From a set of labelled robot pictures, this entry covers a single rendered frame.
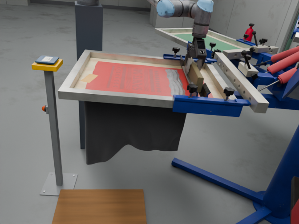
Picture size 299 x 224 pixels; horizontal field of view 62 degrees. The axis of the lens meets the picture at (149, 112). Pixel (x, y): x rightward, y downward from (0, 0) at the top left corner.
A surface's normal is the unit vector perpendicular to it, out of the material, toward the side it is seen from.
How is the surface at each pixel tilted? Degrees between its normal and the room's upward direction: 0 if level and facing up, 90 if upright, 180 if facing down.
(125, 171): 0
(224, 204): 0
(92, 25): 90
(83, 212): 0
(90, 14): 90
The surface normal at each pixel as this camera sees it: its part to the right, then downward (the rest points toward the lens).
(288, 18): -0.96, 0.04
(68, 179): 0.11, -0.86
